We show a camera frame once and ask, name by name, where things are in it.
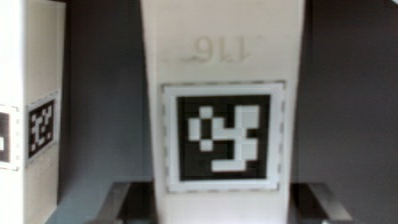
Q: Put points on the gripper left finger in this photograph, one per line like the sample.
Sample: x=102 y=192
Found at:
x=129 y=205

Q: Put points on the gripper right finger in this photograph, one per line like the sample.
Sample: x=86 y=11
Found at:
x=316 y=206

